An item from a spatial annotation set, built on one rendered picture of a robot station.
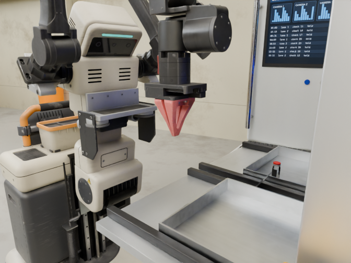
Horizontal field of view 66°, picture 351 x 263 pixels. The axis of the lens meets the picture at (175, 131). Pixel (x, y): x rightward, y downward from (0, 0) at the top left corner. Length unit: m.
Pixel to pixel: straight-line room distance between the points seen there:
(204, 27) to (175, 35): 0.06
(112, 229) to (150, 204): 0.12
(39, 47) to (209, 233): 0.61
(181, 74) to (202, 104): 3.73
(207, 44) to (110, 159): 0.73
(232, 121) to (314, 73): 2.86
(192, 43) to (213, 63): 3.64
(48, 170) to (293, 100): 1.10
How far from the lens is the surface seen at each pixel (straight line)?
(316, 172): 0.28
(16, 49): 7.04
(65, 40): 0.82
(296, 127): 1.36
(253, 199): 0.71
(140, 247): 0.55
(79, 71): 0.95
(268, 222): 0.64
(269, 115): 1.38
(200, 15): 0.45
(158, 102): 0.49
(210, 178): 0.77
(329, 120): 0.27
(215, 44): 0.43
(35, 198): 1.28
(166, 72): 0.48
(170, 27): 0.48
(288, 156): 1.02
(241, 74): 3.97
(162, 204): 0.67
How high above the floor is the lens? 1.22
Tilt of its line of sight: 16 degrees down
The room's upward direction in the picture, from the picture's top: straight up
